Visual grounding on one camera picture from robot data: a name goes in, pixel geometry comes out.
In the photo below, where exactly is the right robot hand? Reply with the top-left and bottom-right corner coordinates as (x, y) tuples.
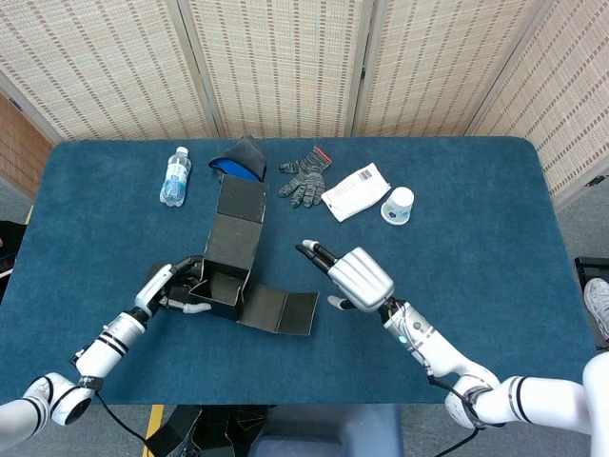
(295, 238), (396, 314)

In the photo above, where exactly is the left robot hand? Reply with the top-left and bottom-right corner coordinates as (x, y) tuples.
(133, 255), (213, 319)

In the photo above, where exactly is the black paper box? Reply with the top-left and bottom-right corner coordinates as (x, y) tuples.
(149, 174), (320, 337)

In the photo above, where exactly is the white floral paper cup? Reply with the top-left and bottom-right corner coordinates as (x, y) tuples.
(380, 186), (416, 227)

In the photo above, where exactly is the white plastic package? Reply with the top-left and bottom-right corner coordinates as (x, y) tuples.
(321, 162), (393, 224)

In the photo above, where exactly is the clear plastic water bottle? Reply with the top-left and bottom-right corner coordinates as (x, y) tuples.
(159, 146), (193, 208)

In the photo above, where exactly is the grey knit glove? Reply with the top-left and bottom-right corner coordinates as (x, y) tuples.
(278, 145), (334, 209)

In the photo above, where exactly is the person in black clothes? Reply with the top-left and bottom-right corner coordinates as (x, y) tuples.
(0, 220), (28, 306)

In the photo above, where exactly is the grey and blue cloth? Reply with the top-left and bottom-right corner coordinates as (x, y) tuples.
(207, 134), (267, 183)

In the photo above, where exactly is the brown woven screen panel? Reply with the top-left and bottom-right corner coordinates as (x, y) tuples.
(0, 89), (56, 201)

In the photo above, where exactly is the woven folding screen panel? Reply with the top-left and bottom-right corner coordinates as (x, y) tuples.
(351, 0), (556, 139)
(468, 0), (609, 201)
(178, 0), (375, 139)
(0, 0), (213, 142)

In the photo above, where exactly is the black crate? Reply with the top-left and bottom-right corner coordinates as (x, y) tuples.
(574, 255), (609, 289)

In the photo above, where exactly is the white sneaker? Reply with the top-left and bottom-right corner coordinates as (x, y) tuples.
(581, 278), (609, 342)

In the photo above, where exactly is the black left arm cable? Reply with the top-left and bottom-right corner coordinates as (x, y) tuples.
(92, 389), (147, 444)

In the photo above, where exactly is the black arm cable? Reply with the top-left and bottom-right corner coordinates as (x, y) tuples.
(92, 389), (147, 444)
(425, 364), (484, 457)

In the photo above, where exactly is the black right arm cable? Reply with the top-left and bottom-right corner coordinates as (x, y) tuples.
(425, 364), (484, 457)

